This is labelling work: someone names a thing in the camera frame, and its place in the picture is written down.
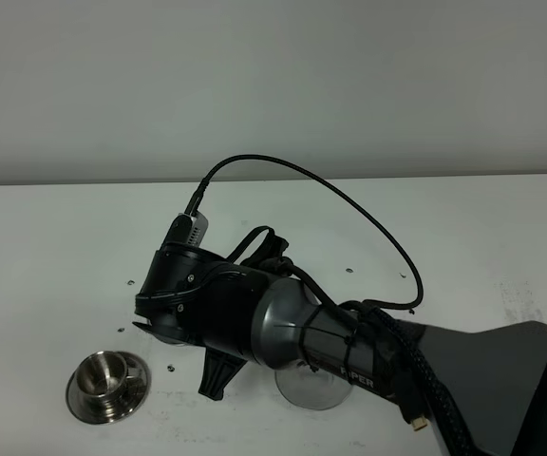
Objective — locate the near stainless steel teacup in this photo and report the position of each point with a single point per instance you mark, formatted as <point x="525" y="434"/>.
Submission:
<point x="102" y="375"/>

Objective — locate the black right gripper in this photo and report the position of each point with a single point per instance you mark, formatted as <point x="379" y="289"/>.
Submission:
<point x="198" y="288"/>

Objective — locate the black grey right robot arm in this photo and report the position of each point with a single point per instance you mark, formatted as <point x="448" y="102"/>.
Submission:
<point x="485" y="393"/>

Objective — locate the stainless steel teapot saucer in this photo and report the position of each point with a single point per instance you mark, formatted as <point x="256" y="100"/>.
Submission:
<point x="311" y="388"/>

